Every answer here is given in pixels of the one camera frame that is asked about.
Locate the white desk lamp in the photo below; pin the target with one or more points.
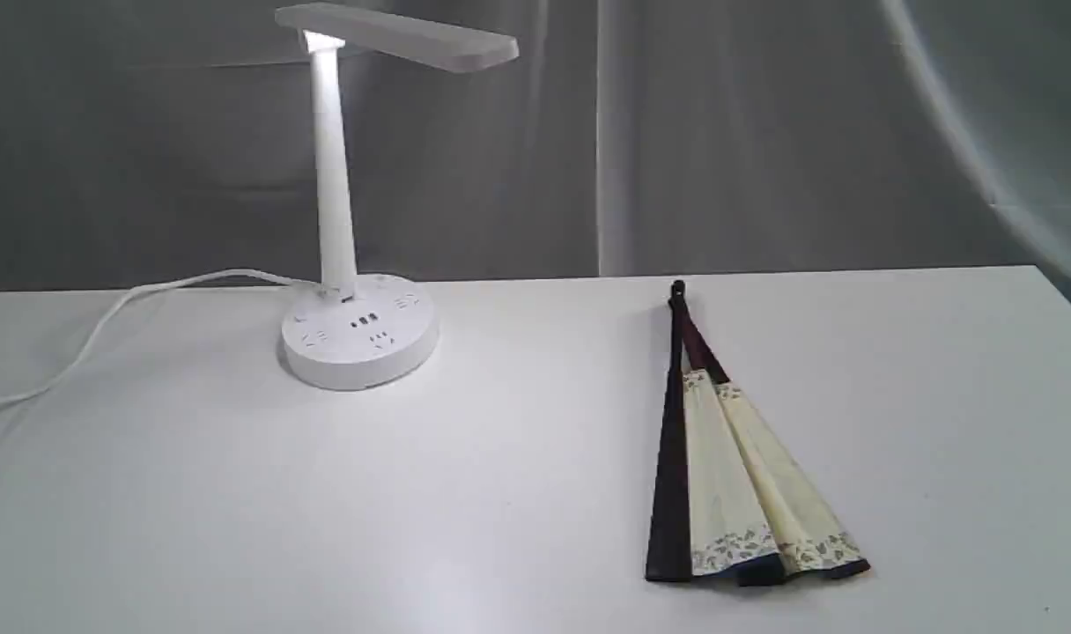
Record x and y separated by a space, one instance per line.
356 331

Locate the cream paper folding fan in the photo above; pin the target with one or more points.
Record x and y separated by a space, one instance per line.
730 502

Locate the grey backdrop curtain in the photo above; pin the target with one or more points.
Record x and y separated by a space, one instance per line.
147 140

